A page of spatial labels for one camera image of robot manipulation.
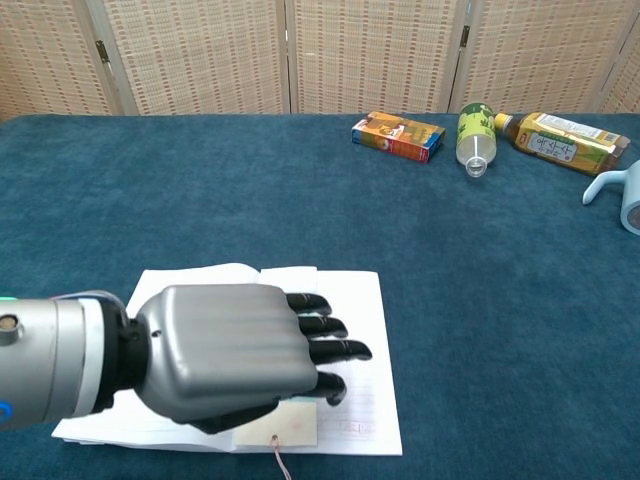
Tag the yellow tea bottle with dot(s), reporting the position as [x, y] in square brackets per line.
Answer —
[560, 142]

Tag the metal screen hinge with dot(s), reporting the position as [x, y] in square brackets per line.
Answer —
[102, 51]
[465, 36]

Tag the orange snack carton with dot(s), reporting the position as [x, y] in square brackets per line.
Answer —
[395, 135]

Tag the white notebook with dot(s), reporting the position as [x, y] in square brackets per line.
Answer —
[365, 310]

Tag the clear bottle with green label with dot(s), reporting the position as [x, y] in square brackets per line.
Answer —
[475, 135]

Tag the light blue tasselled bookmark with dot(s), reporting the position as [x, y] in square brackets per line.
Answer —
[290, 425]

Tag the woven folding screen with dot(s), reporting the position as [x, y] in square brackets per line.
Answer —
[200, 50]

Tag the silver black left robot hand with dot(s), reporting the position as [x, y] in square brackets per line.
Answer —
[225, 350]

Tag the dark blue table cloth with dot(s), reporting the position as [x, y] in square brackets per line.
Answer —
[450, 300]

